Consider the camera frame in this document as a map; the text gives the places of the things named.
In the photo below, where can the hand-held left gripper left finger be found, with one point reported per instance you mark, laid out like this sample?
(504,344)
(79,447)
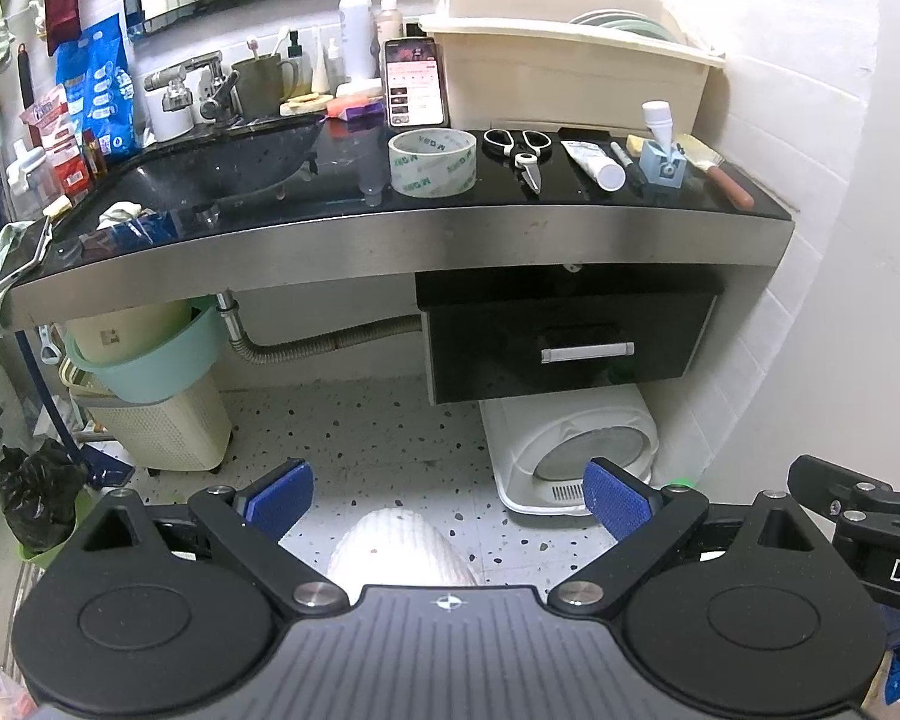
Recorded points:
(279,501)

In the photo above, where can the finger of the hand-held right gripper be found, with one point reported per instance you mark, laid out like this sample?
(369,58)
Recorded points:
(825,474)

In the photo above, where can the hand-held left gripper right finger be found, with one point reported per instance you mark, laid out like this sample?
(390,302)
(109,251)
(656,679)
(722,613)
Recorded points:
(616,501)

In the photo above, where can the black drawer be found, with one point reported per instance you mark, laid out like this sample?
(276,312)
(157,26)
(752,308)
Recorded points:
(570,337)

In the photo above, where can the person's white-trousered knee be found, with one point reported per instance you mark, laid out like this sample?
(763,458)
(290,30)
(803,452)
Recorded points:
(401,547)

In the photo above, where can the beige laundry basket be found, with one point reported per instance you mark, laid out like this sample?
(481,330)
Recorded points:
(169,427)

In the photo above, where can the teal plastic basin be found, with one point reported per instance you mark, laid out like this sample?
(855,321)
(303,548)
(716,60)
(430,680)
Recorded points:
(165,360)

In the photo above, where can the black trash bag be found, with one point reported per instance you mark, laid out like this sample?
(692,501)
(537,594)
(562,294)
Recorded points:
(37,487)

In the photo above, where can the green bin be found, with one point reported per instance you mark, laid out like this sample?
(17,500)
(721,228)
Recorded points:
(41,553)

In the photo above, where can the steel-edged black vanity counter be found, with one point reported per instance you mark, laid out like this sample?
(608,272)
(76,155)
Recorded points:
(450,232)

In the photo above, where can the white rag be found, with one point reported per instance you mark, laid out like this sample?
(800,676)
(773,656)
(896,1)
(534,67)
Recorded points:
(120,214)

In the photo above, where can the black marker pen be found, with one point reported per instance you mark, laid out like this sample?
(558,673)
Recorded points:
(626,163)

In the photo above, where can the white squeeze tube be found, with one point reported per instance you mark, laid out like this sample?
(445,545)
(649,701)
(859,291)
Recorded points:
(592,160)

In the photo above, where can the blue holder with white bottle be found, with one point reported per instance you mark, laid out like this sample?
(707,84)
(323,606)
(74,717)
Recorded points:
(660,154)

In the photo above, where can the dark smartphone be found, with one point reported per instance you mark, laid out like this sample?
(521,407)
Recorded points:
(26,255)

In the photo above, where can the yellow sponge block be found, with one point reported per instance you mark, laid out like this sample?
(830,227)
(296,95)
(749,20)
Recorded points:
(637,144)

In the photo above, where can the clear packing tape roll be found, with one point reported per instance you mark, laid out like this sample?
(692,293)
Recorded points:
(433,163)

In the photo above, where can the purple block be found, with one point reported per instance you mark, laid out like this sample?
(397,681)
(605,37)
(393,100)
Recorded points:
(367,114)

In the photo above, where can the small beige tape roll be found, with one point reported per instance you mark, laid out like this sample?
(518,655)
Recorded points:
(304,103)

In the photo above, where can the green mug with toothbrushes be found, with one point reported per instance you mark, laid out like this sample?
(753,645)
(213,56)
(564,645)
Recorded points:
(259,86)

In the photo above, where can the orange soap bar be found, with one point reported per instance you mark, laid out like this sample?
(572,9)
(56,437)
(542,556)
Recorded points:
(356,92)

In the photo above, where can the white pump dispenser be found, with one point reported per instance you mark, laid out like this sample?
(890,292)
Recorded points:
(28,169)

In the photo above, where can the red snack packets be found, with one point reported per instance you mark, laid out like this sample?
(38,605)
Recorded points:
(56,142)

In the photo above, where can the chrome faucet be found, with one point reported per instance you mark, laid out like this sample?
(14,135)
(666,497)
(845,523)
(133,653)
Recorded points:
(195,82)

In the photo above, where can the small white cone bottle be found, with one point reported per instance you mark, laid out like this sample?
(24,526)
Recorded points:
(321,75)

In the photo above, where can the beige dish rack box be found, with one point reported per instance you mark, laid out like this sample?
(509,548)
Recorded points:
(562,75)

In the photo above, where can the smartphone with lit screen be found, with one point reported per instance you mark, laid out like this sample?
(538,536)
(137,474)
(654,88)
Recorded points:
(417,82)

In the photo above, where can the small clear dropper bottle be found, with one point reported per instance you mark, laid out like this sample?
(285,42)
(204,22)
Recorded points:
(334,56)

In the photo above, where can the blue detergent packet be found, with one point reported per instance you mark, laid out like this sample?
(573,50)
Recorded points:
(97,82)

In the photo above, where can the tall white bottle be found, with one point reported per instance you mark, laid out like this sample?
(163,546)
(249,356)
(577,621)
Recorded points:
(358,30)

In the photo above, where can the green plates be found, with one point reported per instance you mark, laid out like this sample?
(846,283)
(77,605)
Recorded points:
(622,21)

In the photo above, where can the black hanging brush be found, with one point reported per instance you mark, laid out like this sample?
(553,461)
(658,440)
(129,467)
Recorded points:
(25,82)

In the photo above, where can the beige spray bottle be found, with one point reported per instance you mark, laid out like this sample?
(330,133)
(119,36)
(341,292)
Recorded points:
(390,22)

